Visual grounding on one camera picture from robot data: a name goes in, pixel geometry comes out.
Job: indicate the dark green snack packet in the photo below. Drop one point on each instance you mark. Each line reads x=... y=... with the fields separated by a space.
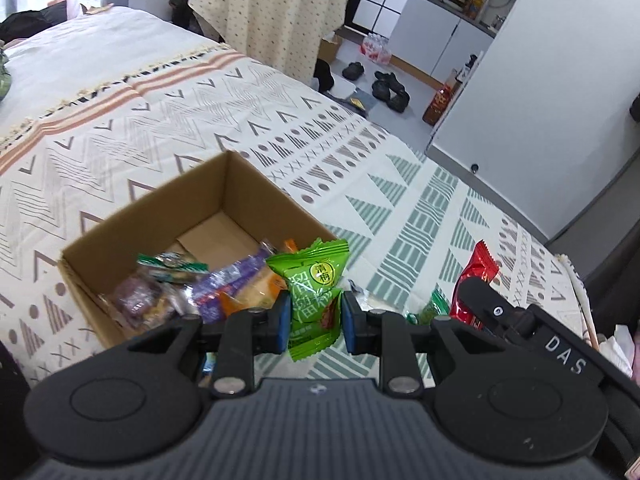
x=172 y=264

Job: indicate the black bag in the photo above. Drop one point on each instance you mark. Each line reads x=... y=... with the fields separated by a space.
x=322 y=76

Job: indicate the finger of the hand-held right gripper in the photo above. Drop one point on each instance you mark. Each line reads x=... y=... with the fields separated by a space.
x=487 y=305

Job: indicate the black slipper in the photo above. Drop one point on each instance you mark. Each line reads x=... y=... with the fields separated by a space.
x=399 y=101
x=384 y=85

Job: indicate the black shoe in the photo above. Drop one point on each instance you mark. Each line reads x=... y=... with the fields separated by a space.
x=353 y=70

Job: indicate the white kitchen cabinet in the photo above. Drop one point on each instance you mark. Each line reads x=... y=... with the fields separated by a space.
x=435 y=35

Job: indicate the dark clothes pile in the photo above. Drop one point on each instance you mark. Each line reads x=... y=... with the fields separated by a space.
x=30 y=22

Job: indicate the small cardboard box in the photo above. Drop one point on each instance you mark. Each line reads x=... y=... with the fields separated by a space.
x=329 y=49

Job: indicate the printed blanket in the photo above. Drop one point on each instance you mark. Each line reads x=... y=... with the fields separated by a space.
x=400 y=210

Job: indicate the pack of water bottles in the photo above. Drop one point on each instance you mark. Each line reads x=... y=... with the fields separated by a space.
x=376 y=49

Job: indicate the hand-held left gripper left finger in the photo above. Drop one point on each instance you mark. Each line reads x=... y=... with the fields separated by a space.
x=284 y=322

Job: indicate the table with dotted cloth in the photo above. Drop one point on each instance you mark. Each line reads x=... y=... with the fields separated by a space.
x=265 y=10

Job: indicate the white door panel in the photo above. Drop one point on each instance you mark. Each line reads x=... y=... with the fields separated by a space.
x=550 y=85

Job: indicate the white bed sheet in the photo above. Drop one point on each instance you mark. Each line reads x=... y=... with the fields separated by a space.
x=75 y=50

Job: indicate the red snack packet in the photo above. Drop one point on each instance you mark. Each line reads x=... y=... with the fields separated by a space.
x=475 y=265

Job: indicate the brown cardboard box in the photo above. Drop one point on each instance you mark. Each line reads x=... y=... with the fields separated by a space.
x=240 y=190

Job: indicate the purple snack packet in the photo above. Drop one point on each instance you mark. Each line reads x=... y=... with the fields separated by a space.
x=225 y=280

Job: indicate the small green snack packet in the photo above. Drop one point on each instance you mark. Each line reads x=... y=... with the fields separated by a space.
x=436 y=307

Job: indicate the bright green snack packet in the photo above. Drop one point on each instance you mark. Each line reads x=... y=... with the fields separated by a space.
x=312 y=280

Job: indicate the red drink bottle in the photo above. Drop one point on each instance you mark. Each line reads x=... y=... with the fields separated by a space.
x=440 y=102

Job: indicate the clear white snack packet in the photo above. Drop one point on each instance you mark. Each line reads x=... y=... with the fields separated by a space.
x=371 y=302

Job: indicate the white tissue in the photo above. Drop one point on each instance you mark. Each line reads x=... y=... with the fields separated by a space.
x=614 y=350

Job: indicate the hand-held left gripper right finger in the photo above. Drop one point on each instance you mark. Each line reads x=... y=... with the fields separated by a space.
x=348 y=325

